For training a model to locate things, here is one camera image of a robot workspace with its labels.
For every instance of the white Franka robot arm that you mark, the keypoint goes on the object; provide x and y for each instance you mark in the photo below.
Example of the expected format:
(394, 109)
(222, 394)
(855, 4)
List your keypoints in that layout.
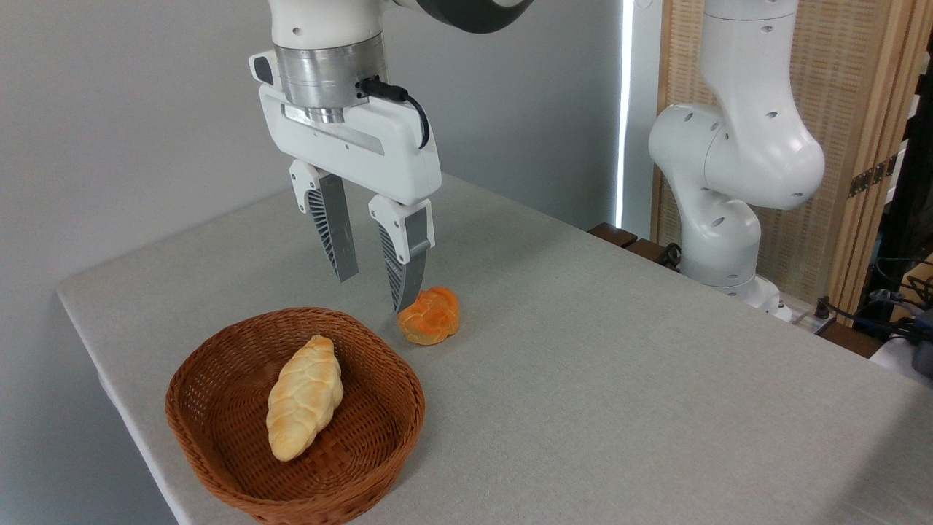
(743, 146)

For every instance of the pale braided bread loaf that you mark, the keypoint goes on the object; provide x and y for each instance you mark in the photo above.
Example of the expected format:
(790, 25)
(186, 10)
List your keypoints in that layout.
(302, 401)

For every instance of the brown wicker basket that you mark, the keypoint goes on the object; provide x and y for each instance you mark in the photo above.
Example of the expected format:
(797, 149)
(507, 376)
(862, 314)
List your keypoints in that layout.
(219, 430)

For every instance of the dark wooden table edge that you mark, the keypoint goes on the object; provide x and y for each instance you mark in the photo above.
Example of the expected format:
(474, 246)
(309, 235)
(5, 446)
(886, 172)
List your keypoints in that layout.
(627, 242)

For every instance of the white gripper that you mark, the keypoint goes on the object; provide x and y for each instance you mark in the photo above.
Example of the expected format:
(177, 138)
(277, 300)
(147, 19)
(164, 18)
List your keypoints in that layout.
(350, 149)

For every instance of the grey tablecloth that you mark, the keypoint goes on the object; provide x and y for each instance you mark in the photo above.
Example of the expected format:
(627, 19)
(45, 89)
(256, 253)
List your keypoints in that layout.
(619, 379)

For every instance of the round orange bread bun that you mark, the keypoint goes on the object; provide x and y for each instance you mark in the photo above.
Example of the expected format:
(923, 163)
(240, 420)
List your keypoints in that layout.
(431, 317)

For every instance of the rattan wooden folding screen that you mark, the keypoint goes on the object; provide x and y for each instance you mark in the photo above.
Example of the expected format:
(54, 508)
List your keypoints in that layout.
(845, 95)

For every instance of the brass screen hinge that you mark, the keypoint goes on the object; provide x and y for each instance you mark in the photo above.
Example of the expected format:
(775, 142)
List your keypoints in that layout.
(872, 176)

